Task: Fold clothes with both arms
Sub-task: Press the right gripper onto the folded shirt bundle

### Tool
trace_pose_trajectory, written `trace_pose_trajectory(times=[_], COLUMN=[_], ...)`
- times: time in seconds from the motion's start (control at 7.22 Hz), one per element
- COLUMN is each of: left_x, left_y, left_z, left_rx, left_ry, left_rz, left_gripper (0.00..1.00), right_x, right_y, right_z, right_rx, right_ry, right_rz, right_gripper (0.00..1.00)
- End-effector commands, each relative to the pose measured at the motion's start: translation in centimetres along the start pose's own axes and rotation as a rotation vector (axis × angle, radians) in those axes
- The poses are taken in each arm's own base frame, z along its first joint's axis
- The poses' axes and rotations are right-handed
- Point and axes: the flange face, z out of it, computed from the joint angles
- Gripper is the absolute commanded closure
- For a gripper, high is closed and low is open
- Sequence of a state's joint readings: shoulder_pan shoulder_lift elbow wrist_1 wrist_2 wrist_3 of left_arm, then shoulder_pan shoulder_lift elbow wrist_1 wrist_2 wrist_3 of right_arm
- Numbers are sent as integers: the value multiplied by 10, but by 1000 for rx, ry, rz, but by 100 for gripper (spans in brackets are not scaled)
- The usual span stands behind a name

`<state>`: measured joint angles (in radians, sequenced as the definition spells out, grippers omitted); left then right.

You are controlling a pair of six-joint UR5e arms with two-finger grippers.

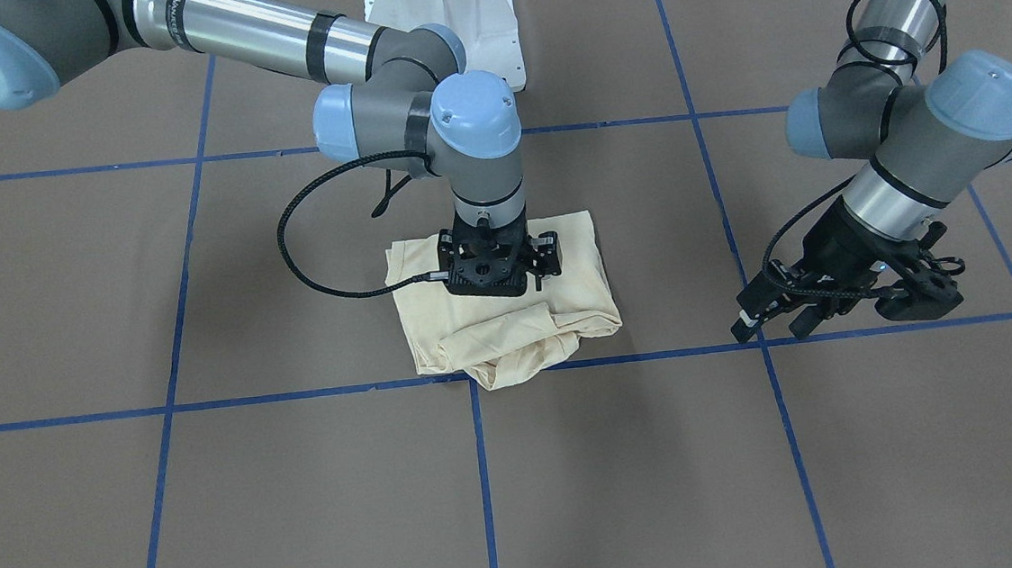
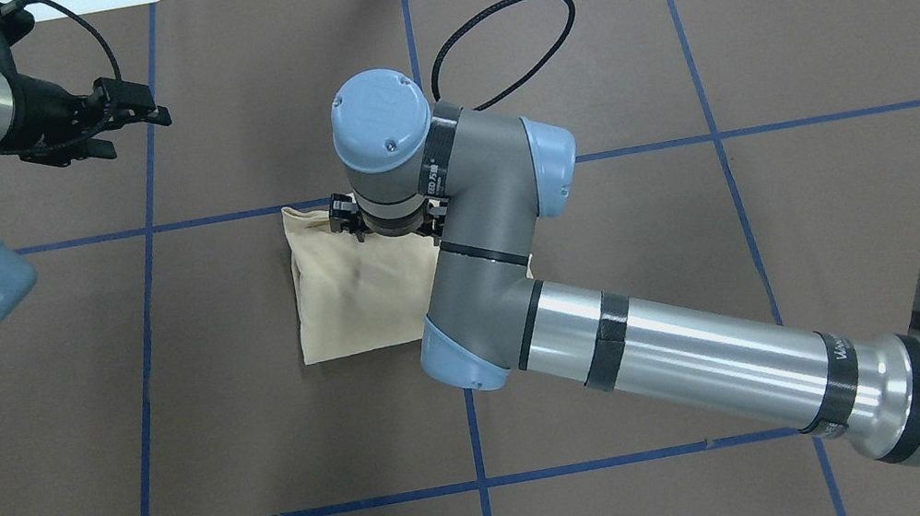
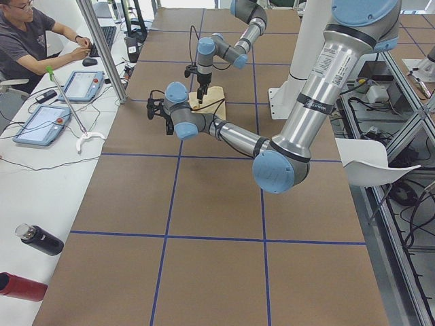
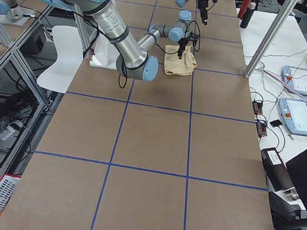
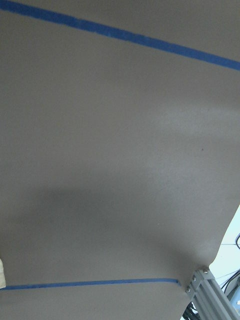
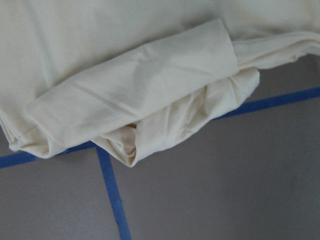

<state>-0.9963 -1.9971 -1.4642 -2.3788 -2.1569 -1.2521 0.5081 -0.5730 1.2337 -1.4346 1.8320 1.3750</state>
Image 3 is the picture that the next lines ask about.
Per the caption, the upper teach pendant tablet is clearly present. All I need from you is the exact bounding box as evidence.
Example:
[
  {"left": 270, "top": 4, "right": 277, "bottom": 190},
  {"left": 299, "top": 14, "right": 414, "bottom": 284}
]
[{"left": 63, "top": 71, "right": 105, "bottom": 103}]

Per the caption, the pink metal rod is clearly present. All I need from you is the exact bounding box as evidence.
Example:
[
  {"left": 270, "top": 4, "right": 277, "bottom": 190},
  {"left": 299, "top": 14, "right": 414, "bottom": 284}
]
[{"left": 46, "top": 66, "right": 87, "bottom": 134}]

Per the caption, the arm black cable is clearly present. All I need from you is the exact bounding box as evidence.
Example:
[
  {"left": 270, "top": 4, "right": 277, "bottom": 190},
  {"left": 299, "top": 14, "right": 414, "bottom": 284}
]
[{"left": 149, "top": 90, "right": 227, "bottom": 120}]

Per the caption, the aluminium frame post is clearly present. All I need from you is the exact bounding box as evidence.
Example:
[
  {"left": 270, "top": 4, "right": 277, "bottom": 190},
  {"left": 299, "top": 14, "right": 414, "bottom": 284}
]
[{"left": 75, "top": 0, "right": 126, "bottom": 104}]

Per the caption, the black bottle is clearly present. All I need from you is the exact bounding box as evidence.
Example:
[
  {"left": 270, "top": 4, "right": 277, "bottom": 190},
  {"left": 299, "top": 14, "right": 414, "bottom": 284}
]
[{"left": 15, "top": 223, "right": 64, "bottom": 256}]

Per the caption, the white plastic chair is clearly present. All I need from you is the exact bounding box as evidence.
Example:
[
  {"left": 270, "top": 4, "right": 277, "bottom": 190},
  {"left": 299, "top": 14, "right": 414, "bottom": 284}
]
[{"left": 335, "top": 138, "right": 421, "bottom": 187}]

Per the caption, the black computer mouse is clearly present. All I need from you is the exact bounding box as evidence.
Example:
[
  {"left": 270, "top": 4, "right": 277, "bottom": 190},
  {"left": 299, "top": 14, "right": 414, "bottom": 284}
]
[{"left": 82, "top": 57, "right": 98, "bottom": 67}]

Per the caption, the lower teach pendant tablet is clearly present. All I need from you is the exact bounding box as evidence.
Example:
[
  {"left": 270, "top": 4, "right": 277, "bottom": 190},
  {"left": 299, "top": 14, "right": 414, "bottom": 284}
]
[{"left": 12, "top": 105, "right": 71, "bottom": 147}]

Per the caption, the black keyboard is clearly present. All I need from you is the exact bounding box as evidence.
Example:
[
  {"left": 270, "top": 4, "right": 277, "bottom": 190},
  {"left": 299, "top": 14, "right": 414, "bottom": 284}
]
[{"left": 89, "top": 26, "right": 117, "bottom": 58}]

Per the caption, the teach pendant tablet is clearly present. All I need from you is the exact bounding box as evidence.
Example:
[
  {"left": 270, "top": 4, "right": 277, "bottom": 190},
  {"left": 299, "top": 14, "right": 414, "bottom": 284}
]
[
  {"left": 12, "top": 105, "right": 71, "bottom": 147},
  {"left": 63, "top": 71, "right": 105, "bottom": 103}
]

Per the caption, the red bottle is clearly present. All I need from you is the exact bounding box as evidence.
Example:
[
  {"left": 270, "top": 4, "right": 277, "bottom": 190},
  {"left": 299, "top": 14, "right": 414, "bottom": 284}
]
[{"left": 1, "top": 272, "right": 48, "bottom": 302}]

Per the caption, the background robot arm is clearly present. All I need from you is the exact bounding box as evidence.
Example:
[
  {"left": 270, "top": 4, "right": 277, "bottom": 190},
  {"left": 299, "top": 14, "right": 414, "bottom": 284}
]
[{"left": 407, "top": 48, "right": 435, "bottom": 83}]

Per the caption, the seated person grey shirt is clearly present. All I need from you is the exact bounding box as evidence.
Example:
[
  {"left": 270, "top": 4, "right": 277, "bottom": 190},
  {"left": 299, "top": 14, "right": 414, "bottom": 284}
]
[{"left": 1, "top": 1, "right": 92, "bottom": 94}]

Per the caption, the beige long sleeve shirt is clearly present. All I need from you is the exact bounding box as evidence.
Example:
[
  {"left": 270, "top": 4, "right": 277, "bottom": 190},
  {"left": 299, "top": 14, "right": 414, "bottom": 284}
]
[{"left": 188, "top": 86, "right": 226, "bottom": 120}]

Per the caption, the wrist camera black cable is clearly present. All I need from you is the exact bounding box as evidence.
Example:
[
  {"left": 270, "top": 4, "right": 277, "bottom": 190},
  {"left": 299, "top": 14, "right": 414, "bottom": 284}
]
[{"left": 188, "top": 24, "right": 235, "bottom": 71}]

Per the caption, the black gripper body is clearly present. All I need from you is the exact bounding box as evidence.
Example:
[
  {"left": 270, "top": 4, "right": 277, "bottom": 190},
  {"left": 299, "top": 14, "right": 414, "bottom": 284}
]
[
  {"left": 197, "top": 73, "right": 212, "bottom": 88},
  {"left": 162, "top": 111, "right": 174, "bottom": 127}
]

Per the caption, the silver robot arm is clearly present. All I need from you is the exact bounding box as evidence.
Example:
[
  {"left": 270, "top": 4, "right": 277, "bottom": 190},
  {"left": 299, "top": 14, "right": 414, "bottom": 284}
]
[
  {"left": 193, "top": 1, "right": 268, "bottom": 103},
  {"left": 162, "top": 1, "right": 401, "bottom": 194}
]

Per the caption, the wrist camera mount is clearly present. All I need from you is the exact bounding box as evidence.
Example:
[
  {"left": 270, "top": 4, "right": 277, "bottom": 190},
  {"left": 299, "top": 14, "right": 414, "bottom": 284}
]
[
  {"left": 146, "top": 97, "right": 164, "bottom": 120},
  {"left": 184, "top": 64, "right": 198, "bottom": 78}
]

